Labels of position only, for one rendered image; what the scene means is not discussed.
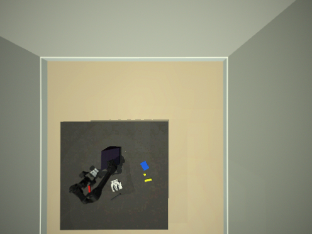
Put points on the blue flat plate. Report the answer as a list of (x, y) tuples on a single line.
[(144, 165)]

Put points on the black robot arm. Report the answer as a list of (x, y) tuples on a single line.
[(96, 192)]

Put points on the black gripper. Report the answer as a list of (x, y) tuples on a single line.
[(87, 179)]

